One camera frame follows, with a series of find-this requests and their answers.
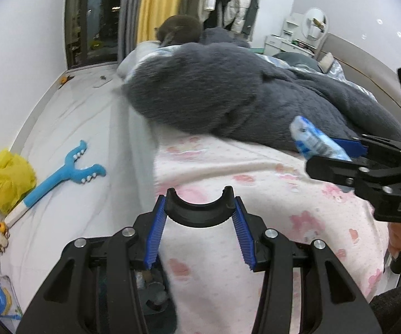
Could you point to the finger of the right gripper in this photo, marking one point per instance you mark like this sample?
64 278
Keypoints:
349 174
353 147

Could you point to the white bed sheet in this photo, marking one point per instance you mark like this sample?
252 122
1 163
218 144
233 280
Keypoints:
132 147

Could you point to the white vanity with mirror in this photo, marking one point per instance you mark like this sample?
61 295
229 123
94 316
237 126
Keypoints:
301 33

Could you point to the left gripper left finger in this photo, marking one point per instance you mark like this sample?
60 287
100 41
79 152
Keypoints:
134 289

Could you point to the right hand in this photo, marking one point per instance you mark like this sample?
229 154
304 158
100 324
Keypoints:
394 243

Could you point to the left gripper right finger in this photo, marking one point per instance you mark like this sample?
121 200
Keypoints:
270 252

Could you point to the yellow curtain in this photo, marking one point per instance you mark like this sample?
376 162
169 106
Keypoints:
152 13

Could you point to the grey bed headboard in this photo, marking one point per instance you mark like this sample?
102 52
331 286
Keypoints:
365 70

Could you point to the dark window frame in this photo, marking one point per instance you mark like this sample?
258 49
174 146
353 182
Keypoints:
91 31

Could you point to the blue plush crocodile toy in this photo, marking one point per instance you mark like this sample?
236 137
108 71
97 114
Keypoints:
66 172

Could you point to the dark grey fleece blanket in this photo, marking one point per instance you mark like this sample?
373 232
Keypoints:
228 91

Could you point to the black curved plastic piece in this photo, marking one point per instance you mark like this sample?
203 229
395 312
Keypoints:
203 215

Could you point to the yellow plastic bag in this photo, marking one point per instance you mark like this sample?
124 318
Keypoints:
17 179

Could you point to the pink patterned bed sheet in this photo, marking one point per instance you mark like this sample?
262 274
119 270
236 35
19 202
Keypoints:
213 289

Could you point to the blue tissue pack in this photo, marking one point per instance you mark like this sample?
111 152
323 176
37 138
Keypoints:
311 142

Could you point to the dark cat on bed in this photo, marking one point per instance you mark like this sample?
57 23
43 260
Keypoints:
179 30

